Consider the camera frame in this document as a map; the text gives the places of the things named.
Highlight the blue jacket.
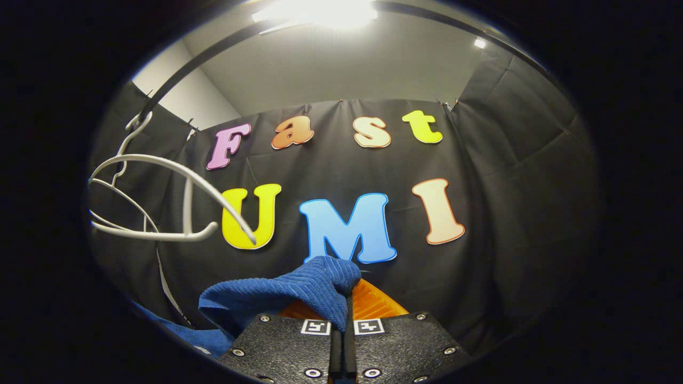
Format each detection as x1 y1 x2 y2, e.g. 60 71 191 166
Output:
133 255 363 359

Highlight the white clothes hanger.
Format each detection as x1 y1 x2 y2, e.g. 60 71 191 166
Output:
88 179 161 235
88 111 258 247

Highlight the black backdrop cloth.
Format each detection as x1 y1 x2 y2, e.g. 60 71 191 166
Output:
88 43 601 363

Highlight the large ceiling light panel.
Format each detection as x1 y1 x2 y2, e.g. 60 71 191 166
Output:
252 0 378 30

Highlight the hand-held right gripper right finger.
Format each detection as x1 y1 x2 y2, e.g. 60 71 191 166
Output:
344 278 471 384

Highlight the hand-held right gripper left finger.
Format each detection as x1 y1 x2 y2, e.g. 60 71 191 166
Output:
216 299 343 384

